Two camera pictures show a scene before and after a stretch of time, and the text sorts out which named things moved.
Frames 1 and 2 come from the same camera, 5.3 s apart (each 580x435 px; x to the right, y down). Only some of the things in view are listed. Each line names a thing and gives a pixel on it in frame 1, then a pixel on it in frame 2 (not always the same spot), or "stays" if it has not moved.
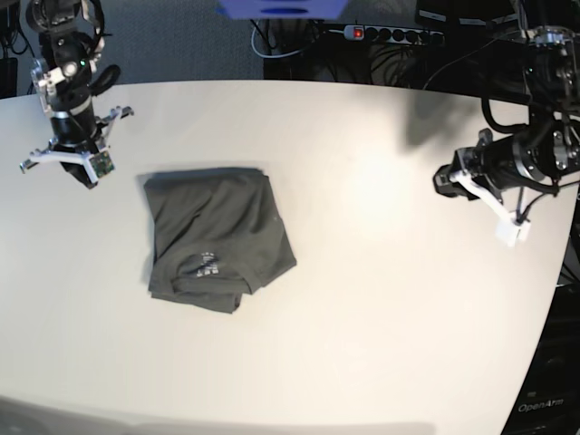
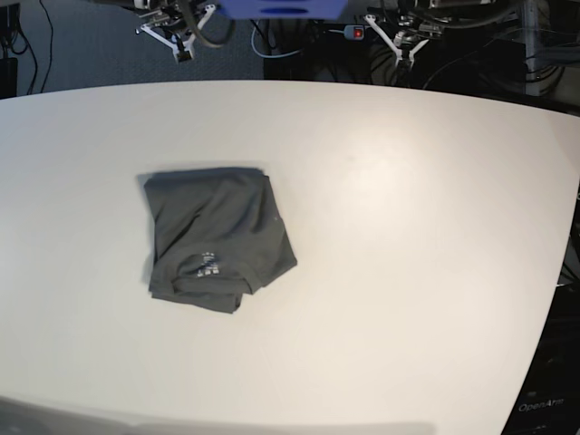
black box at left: [8, 77] stays
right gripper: [82, 157] -> [182, 47]
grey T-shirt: [217, 236] stays
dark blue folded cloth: [281, 9] stays
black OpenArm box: [549, 402] stays
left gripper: [512, 230] -> [404, 55]
